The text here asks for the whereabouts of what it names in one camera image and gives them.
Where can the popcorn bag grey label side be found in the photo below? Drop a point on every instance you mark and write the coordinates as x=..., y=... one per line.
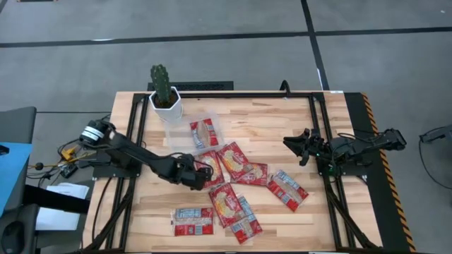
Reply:
x=204, y=133
x=287, y=190
x=193, y=221
x=247, y=225

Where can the yellow connector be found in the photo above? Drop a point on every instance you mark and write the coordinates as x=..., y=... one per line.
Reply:
x=68, y=153

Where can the black mat with hazard stripes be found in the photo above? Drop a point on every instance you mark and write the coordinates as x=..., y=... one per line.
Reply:
x=356, y=141

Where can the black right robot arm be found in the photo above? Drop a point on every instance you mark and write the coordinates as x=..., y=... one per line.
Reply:
x=360, y=144

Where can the green cactus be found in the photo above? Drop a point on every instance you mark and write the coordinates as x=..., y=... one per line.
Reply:
x=160, y=81

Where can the clear plastic bin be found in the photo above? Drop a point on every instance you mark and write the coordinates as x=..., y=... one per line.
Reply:
x=176, y=135

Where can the white paper sheets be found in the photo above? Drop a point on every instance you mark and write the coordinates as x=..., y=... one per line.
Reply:
x=67, y=192

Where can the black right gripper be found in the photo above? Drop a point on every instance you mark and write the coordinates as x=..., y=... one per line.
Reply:
x=319, y=148

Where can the small black electronics box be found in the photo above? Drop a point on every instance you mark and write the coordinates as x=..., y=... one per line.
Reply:
x=69, y=171

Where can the blue board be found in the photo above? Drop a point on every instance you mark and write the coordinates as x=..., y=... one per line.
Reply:
x=14, y=169

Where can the grey device on floor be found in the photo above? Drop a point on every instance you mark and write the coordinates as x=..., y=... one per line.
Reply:
x=438, y=134

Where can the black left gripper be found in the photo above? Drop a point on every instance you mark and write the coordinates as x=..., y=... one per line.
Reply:
x=185, y=171

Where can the black chair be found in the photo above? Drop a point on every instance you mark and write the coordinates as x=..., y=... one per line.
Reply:
x=17, y=229

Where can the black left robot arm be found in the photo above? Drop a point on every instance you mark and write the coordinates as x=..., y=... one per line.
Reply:
x=134, y=151

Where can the red popcorn bag picture side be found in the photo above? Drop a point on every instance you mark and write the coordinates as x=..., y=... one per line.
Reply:
x=224, y=204
x=257, y=174
x=216, y=166
x=233, y=160

